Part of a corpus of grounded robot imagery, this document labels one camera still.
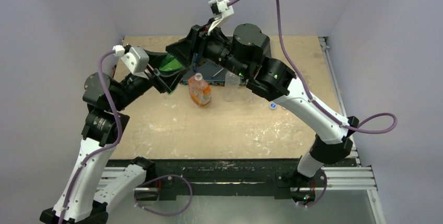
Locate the green plastic bottle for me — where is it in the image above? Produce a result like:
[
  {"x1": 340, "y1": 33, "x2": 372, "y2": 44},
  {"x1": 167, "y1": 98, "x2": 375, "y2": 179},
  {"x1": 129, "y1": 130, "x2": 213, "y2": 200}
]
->
[{"x1": 158, "y1": 53, "x2": 184, "y2": 74}]

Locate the slim clear plastic bottle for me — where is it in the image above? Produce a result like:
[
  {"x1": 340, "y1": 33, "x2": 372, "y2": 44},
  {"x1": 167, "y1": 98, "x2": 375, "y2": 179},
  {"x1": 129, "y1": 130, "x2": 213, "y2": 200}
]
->
[{"x1": 245, "y1": 89, "x2": 256, "y2": 104}]

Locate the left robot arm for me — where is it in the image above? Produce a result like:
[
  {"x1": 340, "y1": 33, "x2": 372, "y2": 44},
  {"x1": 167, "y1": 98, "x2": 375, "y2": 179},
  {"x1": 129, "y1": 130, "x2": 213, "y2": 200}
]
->
[{"x1": 40, "y1": 45, "x2": 192, "y2": 223}]

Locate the aluminium frame rail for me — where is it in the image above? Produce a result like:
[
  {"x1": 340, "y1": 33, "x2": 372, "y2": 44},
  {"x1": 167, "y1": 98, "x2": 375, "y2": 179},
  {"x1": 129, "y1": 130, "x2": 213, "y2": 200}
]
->
[{"x1": 97, "y1": 167, "x2": 377, "y2": 191}]

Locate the purple cable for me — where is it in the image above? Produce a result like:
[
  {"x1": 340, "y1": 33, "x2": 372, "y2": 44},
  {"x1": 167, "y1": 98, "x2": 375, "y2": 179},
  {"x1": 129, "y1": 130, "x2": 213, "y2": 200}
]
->
[
  {"x1": 228, "y1": 0, "x2": 399, "y2": 208},
  {"x1": 58, "y1": 50, "x2": 194, "y2": 224}
]

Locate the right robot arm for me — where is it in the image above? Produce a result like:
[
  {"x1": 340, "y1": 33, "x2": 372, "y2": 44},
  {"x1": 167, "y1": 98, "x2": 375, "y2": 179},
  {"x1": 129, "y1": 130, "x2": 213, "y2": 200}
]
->
[{"x1": 166, "y1": 23, "x2": 358, "y2": 186}]

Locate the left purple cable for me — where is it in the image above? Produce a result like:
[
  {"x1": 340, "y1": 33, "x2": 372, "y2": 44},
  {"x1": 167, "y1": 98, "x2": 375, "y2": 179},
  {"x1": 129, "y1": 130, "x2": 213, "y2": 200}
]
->
[{"x1": 58, "y1": 50, "x2": 194, "y2": 224}]

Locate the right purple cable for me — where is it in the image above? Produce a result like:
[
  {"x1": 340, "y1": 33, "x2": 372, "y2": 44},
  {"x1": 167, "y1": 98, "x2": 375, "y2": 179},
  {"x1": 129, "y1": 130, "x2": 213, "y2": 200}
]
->
[{"x1": 228, "y1": 0, "x2": 399, "y2": 208}]

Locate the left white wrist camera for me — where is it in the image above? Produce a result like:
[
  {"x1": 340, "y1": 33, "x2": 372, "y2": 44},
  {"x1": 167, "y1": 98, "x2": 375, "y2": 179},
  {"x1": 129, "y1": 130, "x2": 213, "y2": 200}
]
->
[{"x1": 112, "y1": 44, "x2": 149, "y2": 79}]

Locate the orange label plastic bottle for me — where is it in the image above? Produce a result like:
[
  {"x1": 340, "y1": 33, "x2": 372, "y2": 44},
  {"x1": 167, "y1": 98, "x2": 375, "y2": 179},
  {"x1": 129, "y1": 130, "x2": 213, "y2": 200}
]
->
[{"x1": 188, "y1": 73, "x2": 212, "y2": 107}]

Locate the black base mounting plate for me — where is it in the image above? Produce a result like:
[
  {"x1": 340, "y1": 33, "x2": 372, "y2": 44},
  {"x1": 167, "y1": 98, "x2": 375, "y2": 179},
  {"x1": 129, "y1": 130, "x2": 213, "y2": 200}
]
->
[{"x1": 103, "y1": 158, "x2": 327, "y2": 203}]

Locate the black network switch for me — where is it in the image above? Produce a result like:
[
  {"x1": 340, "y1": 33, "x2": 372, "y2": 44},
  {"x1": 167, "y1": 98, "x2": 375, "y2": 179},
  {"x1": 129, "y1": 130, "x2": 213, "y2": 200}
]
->
[{"x1": 179, "y1": 36, "x2": 274, "y2": 87}]

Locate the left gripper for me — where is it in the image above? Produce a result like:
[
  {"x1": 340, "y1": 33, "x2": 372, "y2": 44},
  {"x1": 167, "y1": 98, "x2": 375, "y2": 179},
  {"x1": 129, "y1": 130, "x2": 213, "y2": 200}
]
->
[{"x1": 111, "y1": 48, "x2": 188, "y2": 111}]

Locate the large clear plastic bottle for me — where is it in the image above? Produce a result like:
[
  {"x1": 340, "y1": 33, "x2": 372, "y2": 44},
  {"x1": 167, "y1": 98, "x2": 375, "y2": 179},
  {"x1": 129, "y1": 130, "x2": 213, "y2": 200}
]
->
[{"x1": 224, "y1": 72, "x2": 241, "y2": 102}]

